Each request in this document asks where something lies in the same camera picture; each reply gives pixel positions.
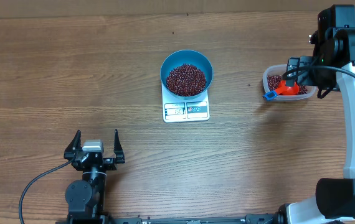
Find red measuring scoop blue handle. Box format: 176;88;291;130
263;80;300;101

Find red beans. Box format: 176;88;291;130
166;63;207;96

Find white kitchen scale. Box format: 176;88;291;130
162;85;210;123

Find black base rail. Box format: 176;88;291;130
56;203;289;224

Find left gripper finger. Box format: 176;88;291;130
113;129;125;164
64;130;82;159

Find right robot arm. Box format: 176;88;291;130
274;4;355;223

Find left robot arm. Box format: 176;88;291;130
64;130;125;224

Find blue bowl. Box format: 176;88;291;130
160;50;214;100

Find clear plastic container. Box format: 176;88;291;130
262;64;317;101

